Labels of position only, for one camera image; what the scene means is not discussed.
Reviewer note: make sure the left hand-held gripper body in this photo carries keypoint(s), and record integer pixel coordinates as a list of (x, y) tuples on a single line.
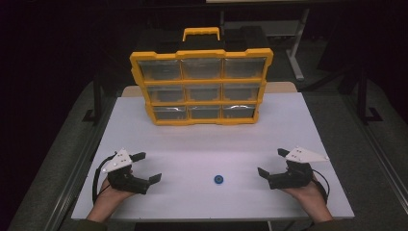
[(119, 162)]

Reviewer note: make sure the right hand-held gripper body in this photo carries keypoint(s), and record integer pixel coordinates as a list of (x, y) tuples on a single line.
[(293, 176)]

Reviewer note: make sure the yellow organizer case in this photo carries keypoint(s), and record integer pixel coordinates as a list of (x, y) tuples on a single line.
[(202, 54)]

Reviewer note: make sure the person's right hand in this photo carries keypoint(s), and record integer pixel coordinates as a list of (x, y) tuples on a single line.
[(308, 195)]

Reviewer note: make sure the person's left hand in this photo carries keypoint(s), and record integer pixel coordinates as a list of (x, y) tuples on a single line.
[(110, 197)]

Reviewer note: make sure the black metal stand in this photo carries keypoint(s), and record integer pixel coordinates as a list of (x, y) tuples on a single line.
[(363, 96), (97, 96)]

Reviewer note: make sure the grid of clear organizer bins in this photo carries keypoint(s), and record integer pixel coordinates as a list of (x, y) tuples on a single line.
[(243, 67)]

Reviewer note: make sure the white desk frame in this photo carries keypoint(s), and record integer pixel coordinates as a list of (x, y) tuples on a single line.
[(296, 48)]

